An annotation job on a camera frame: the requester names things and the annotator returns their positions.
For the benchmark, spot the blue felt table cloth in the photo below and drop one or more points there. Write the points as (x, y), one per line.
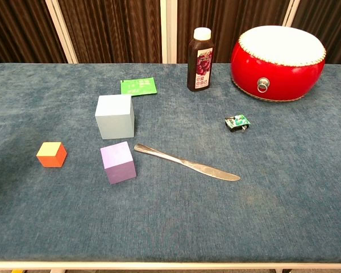
(187, 216)

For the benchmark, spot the dark brown curtain panel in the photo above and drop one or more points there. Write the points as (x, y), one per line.
(110, 28)
(326, 20)
(20, 28)
(230, 17)

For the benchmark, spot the steel table knife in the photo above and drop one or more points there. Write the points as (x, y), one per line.
(187, 163)

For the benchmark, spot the small green electronic module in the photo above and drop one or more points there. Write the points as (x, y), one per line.
(236, 122)

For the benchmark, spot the small orange cube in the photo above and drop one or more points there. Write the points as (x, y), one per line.
(51, 157)

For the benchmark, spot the flat green circuit board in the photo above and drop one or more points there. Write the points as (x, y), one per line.
(142, 86)

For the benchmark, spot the purple wooden cube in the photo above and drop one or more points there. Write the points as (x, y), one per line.
(118, 165)

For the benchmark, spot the large light blue cube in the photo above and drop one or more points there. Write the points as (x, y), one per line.
(113, 119)

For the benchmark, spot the red drum white skin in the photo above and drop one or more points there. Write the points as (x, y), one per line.
(272, 74)

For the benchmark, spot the dark juice bottle white cap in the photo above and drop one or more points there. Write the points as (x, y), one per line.
(200, 68)

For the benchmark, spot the white partition post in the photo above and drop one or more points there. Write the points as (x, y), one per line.
(168, 31)
(61, 31)
(290, 12)

